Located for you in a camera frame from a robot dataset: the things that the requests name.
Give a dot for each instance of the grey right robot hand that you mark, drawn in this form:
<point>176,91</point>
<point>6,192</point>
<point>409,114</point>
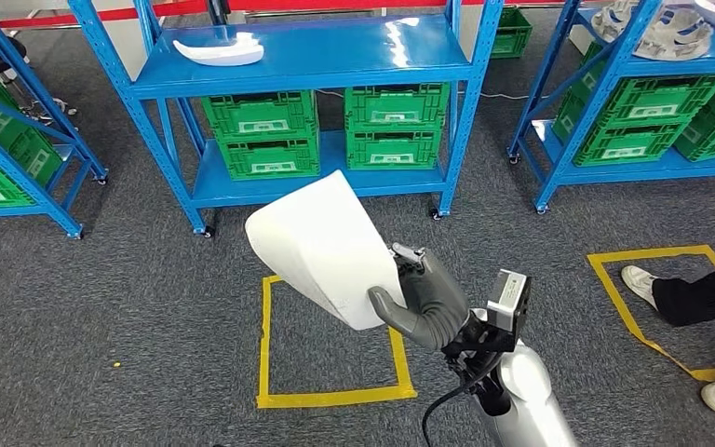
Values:
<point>434,308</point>

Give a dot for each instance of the large curved white plastic part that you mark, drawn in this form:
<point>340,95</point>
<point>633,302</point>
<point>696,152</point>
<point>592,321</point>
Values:
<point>320,247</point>

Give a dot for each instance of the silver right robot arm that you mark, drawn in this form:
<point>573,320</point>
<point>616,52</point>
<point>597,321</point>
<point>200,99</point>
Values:
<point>530,401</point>

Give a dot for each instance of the blue metal shelf rack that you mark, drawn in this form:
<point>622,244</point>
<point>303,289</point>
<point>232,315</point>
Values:
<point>43,98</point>
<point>308,55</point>
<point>678,65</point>

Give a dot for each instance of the white moulded tray part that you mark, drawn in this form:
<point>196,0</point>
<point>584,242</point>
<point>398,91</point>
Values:
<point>222,55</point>

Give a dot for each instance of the grey moulded part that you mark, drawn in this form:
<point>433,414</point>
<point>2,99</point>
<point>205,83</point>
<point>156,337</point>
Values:
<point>672,34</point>

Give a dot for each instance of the yellow floor tape square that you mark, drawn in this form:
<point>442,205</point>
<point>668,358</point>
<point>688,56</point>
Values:
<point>333,398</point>
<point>647,253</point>

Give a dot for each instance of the person's leg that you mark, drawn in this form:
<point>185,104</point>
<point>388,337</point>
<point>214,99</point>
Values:
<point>703,296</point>

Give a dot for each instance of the red barrier belt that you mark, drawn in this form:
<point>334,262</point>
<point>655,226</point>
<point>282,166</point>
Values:
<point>166,8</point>

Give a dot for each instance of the stool with chrome base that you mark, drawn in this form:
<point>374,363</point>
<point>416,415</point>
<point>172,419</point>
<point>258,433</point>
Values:
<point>0,52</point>

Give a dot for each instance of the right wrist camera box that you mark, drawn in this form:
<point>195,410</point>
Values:
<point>508,299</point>

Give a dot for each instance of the black stanchion post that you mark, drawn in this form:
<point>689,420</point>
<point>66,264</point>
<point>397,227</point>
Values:
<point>217,9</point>

